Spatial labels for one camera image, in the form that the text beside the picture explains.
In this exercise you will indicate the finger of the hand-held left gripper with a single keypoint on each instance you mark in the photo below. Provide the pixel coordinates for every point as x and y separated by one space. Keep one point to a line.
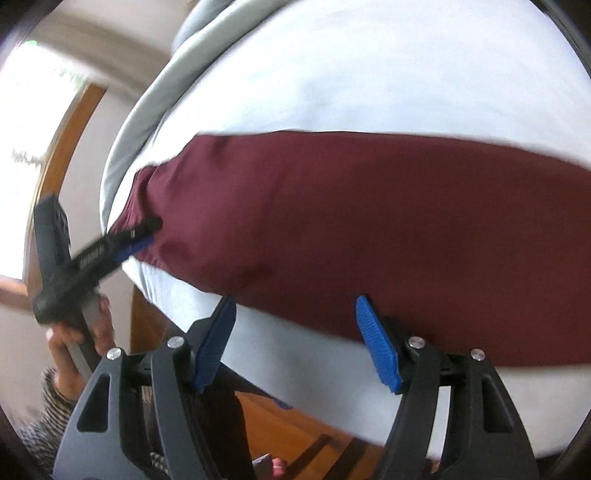
134 235

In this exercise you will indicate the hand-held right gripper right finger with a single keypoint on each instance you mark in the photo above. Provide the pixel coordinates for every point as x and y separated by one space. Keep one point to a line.
376 346

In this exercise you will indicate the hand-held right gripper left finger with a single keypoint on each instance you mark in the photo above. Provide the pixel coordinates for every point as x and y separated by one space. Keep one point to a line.
214 346

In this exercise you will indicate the maroon pants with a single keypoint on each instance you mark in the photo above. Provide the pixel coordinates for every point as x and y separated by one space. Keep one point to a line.
346 221

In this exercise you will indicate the person's left forearm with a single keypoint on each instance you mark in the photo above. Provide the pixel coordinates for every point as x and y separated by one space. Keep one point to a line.
46 415

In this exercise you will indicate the person's left hand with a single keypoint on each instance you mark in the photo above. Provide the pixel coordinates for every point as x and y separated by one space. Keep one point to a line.
104 323

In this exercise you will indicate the grey duvet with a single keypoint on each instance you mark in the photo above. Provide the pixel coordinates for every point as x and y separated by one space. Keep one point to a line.
152 106

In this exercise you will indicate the bright window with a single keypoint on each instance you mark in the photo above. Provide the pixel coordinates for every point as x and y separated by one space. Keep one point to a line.
27 138

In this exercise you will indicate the white plush bed blanket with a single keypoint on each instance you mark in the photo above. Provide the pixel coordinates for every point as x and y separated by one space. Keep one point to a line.
369 69

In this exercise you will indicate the wooden bed frame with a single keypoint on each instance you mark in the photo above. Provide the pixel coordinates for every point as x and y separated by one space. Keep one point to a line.
145 323

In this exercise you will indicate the wooden window frame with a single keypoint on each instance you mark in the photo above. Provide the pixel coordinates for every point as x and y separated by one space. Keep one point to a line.
69 134

